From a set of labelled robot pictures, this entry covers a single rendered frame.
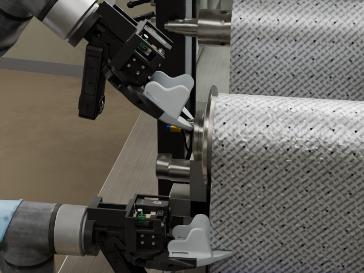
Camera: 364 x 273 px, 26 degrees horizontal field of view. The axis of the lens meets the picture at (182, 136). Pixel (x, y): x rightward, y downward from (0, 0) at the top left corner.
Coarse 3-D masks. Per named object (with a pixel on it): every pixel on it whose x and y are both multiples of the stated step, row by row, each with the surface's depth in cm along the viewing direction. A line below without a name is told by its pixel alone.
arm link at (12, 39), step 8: (0, 8) 109; (0, 16) 109; (8, 16) 108; (32, 16) 111; (0, 24) 110; (8, 24) 110; (16, 24) 110; (24, 24) 111; (0, 32) 110; (8, 32) 111; (16, 32) 112; (0, 40) 111; (8, 40) 113; (16, 40) 116; (0, 48) 114; (8, 48) 115; (0, 56) 117
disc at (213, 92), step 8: (216, 88) 114; (216, 96) 115; (208, 104) 108; (208, 112) 107; (208, 120) 107; (208, 128) 107; (208, 136) 108; (208, 144) 108; (208, 168) 110; (208, 176) 111; (208, 184) 112
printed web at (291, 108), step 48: (240, 0) 126; (288, 0) 125; (336, 0) 124; (240, 48) 126; (288, 48) 125; (336, 48) 124; (240, 96) 111; (288, 96) 128; (336, 96) 127; (240, 144) 107; (288, 144) 106; (336, 144) 105; (336, 192) 108
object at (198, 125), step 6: (198, 114) 112; (204, 114) 112; (198, 120) 111; (198, 126) 111; (198, 132) 110; (192, 138) 111; (198, 138) 111; (192, 144) 111; (198, 144) 111; (192, 150) 111; (198, 150) 111; (198, 156) 112
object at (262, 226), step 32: (224, 192) 110; (256, 192) 109; (288, 192) 109; (320, 192) 108; (224, 224) 112; (256, 224) 112; (288, 224) 111; (320, 224) 110; (352, 224) 109; (256, 256) 114; (288, 256) 113; (320, 256) 112; (352, 256) 111
